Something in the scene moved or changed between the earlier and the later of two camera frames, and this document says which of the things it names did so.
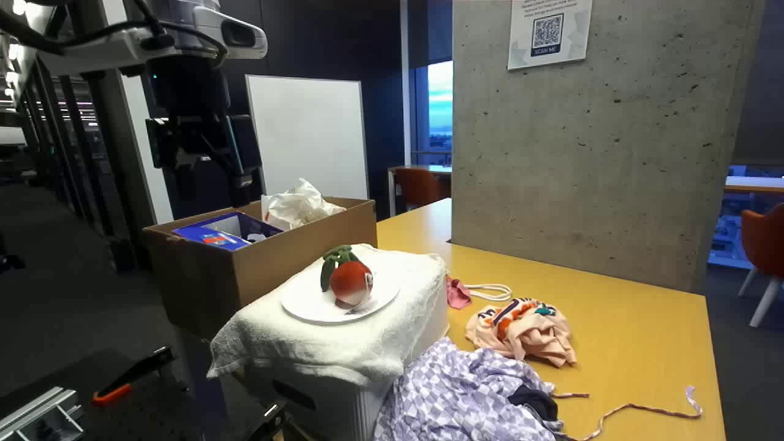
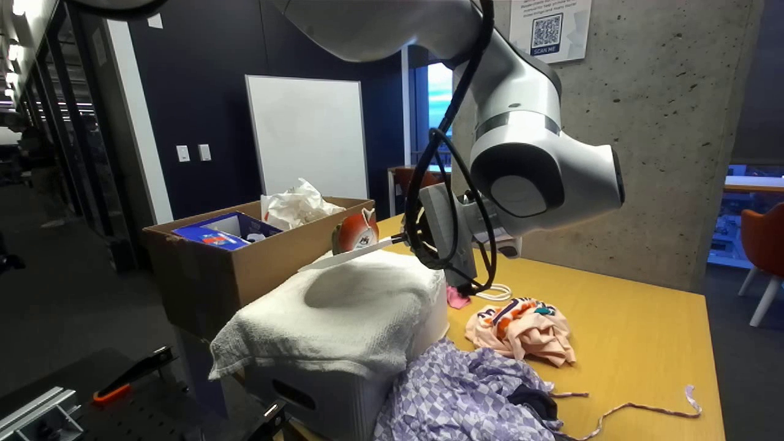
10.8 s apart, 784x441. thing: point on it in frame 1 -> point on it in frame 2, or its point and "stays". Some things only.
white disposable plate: (308, 300) -> (357, 254)
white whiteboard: (309, 128) stays
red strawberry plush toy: (347, 277) -> (357, 232)
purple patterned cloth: (462, 392) stays
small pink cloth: (456, 298) stays
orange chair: (763, 247) stays
